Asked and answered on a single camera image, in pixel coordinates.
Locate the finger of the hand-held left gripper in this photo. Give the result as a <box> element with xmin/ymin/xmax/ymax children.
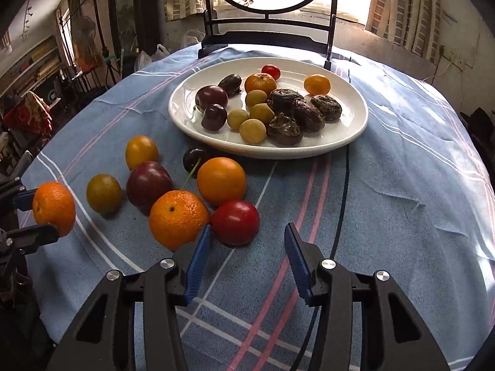
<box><xmin>0</xmin><ymin>178</ymin><xmax>39</xmax><ymax>211</ymax></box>
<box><xmin>0</xmin><ymin>222</ymin><xmax>60</xmax><ymax>256</ymax></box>

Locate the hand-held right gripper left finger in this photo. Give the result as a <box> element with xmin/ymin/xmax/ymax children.
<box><xmin>45</xmin><ymin>223</ymin><xmax>213</xmax><ymax>371</ymax></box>

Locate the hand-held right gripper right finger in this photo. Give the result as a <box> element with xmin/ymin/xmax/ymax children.
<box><xmin>284</xmin><ymin>222</ymin><xmax>451</xmax><ymax>371</ymax></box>

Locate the orange tangerine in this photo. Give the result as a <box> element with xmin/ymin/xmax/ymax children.
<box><xmin>244</xmin><ymin>73</ymin><xmax>278</xmax><ymax>95</ymax></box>
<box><xmin>32</xmin><ymin>181</ymin><xmax>77</xmax><ymax>237</ymax></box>
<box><xmin>149</xmin><ymin>190</ymin><xmax>211</xmax><ymax>252</ymax></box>

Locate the dark brown water chestnut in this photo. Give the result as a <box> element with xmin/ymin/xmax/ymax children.
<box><xmin>310</xmin><ymin>94</ymin><xmax>343</xmax><ymax>121</ymax></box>
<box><xmin>267</xmin><ymin>113</ymin><xmax>303</xmax><ymax>147</ymax></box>
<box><xmin>268</xmin><ymin>88</ymin><xmax>304</xmax><ymax>111</ymax></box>
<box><xmin>292</xmin><ymin>98</ymin><xmax>326</xmax><ymax>133</ymax></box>

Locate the small yellow-green fruit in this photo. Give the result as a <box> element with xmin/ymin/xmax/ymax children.
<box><xmin>245</xmin><ymin>90</ymin><xmax>268</xmax><ymax>108</ymax></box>
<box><xmin>227</xmin><ymin>109</ymin><xmax>249</xmax><ymax>130</ymax></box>
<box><xmin>249</xmin><ymin>103</ymin><xmax>275</xmax><ymax>124</ymax></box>
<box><xmin>239</xmin><ymin>118</ymin><xmax>267</xmax><ymax>143</ymax></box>

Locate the small dark plum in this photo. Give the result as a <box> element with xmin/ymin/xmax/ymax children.
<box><xmin>201</xmin><ymin>104</ymin><xmax>228</xmax><ymax>131</ymax></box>

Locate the dark red plum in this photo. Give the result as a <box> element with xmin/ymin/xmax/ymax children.
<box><xmin>126</xmin><ymin>161</ymin><xmax>174</xmax><ymax>213</ymax></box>
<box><xmin>195</xmin><ymin>85</ymin><xmax>229</xmax><ymax>112</ymax></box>

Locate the smooth orange tomato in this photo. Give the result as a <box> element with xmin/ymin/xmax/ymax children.
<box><xmin>196</xmin><ymin>157</ymin><xmax>247</xmax><ymax>206</ymax></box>
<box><xmin>303</xmin><ymin>75</ymin><xmax>332</xmax><ymax>96</ymax></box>

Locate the glossy dark brown date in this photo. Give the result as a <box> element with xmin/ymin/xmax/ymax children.
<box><xmin>217</xmin><ymin>74</ymin><xmax>243</xmax><ymax>96</ymax></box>

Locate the white oval plate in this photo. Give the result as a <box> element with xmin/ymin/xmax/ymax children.
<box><xmin>168</xmin><ymin>57</ymin><xmax>369</xmax><ymax>160</ymax></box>

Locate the yellow tomato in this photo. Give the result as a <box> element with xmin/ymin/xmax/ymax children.
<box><xmin>86</xmin><ymin>174</ymin><xmax>123</xmax><ymax>214</ymax></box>
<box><xmin>125</xmin><ymin>135</ymin><xmax>159</xmax><ymax>171</ymax></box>

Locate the red patterned cloth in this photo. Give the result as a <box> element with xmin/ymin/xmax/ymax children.
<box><xmin>4</xmin><ymin>91</ymin><xmax>53</xmax><ymax>136</ymax></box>

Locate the dark cherry with stem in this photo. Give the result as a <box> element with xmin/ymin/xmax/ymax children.
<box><xmin>182</xmin><ymin>147</ymin><xmax>213</xmax><ymax>191</ymax></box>

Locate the blue plaid tablecloth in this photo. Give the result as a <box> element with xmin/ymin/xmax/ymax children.
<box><xmin>17</xmin><ymin>44</ymin><xmax>495</xmax><ymax>371</ymax></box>

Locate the bookshelf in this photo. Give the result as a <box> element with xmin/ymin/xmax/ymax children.
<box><xmin>0</xmin><ymin>35</ymin><xmax>64</xmax><ymax>97</ymax></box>

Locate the white plastic bag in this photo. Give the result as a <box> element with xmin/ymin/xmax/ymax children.
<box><xmin>135</xmin><ymin>44</ymin><xmax>171</xmax><ymax>72</ymax></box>

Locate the black hat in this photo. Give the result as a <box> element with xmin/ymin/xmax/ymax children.
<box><xmin>460</xmin><ymin>108</ymin><xmax>495</xmax><ymax>143</ymax></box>

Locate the black cable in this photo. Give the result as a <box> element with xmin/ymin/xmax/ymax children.
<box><xmin>288</xmin><ymin>66</ymin><xmax>354</xmax><ymax>371</ymax></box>

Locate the dark framed wall picture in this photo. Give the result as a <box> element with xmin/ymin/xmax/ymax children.
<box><xmin>107</xmin><ymin>0</ymin><xmax>159</xmax><ymax>58</ymax></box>

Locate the wall socket strip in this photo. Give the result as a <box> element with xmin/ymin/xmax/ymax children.
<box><xmin>441</xmin><ymin>45</ymin><xmax>478</xmax><ymax>71</ymax></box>

